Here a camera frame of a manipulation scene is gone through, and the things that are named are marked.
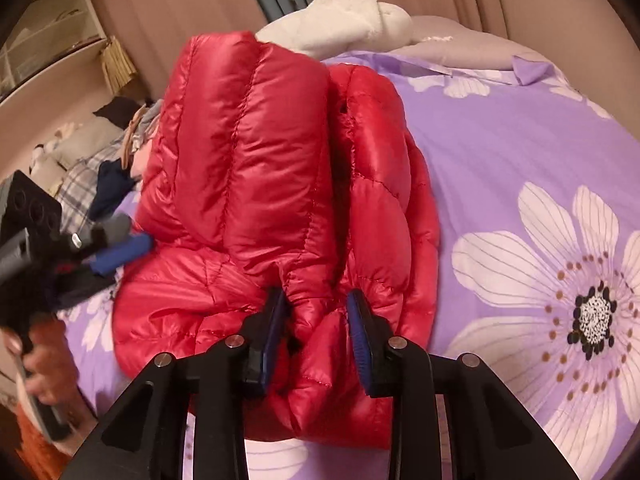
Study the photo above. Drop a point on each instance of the white plush blanket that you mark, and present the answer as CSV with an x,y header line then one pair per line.
x,y
340,25

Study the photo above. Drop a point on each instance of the pink garment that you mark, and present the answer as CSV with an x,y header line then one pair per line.
x,y
142,160

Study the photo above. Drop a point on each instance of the cream wall shelf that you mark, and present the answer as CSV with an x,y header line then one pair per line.
x,y
55,35

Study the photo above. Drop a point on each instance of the purple floral bed sheet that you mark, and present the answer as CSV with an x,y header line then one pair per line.
x,y
500,150

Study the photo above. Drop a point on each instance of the yellow hanging cloth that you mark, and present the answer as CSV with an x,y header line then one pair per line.
x,y
119,65

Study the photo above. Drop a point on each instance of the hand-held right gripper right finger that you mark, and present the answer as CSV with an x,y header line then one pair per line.
x,y
357,335

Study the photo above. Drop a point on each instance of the dark brown garment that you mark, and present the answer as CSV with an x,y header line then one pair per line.
x,y
122,109

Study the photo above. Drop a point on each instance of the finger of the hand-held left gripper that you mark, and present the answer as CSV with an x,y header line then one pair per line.
x,y
110,232
125,252

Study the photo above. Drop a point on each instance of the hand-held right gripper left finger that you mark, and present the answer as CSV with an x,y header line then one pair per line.
x,y
272,327

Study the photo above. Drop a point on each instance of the brown striped garment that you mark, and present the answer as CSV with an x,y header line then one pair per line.
x,y
134,132

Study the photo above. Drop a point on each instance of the white floral patterned cloth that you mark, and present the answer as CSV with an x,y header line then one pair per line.
x,y
47,150

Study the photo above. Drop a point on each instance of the red down jacket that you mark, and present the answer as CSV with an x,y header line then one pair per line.
x,y
250,160

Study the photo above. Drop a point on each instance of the navy garment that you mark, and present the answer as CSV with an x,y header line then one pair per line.
x,y
112,185

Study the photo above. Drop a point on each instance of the person's left hand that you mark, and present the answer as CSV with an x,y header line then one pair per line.
x,y
55,365

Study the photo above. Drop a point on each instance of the plaid cloth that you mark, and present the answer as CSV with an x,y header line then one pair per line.
x,y
80,187

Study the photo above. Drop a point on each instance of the grey garment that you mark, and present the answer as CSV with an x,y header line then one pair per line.
x,y
149,120

